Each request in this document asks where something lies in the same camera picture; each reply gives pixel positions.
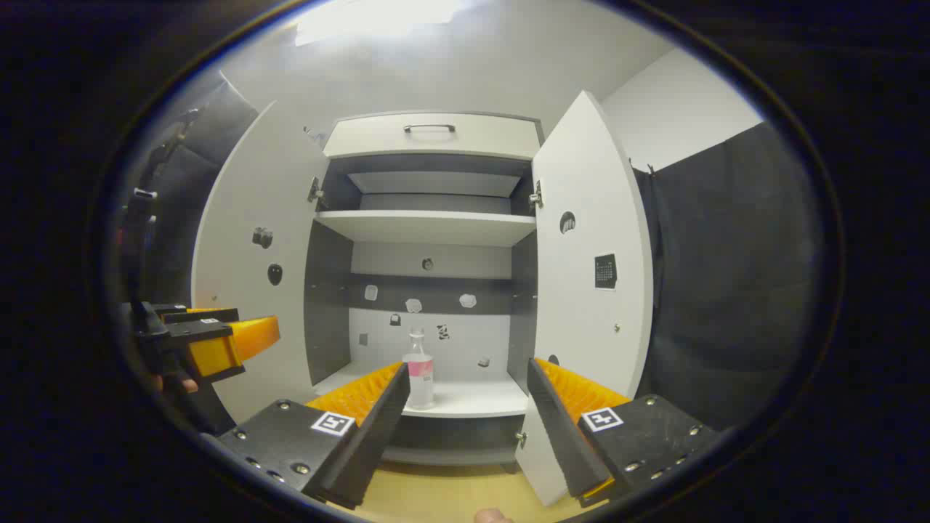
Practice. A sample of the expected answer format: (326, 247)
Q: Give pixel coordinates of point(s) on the white cabinet shelf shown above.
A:
(429, 226)

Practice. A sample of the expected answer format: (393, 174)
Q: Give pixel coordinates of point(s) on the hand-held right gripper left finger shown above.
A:
(370, 443)

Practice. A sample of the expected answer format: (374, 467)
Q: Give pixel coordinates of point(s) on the white cabinet door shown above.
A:
(588, 319)
(247, 276)

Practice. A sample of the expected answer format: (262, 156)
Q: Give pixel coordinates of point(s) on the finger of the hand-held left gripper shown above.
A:
(207, 317)
(247, 341)

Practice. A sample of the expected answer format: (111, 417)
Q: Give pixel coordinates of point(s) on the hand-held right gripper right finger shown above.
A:
(563, 443)

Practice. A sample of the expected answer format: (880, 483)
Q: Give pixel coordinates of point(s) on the clear bottle with pink label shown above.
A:
(419, 378)

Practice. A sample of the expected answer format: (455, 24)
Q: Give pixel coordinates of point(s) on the white and grey cabinet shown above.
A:
(429, 341)

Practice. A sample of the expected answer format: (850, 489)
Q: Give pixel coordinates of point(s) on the white cabinet drawer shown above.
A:
(436, 144)

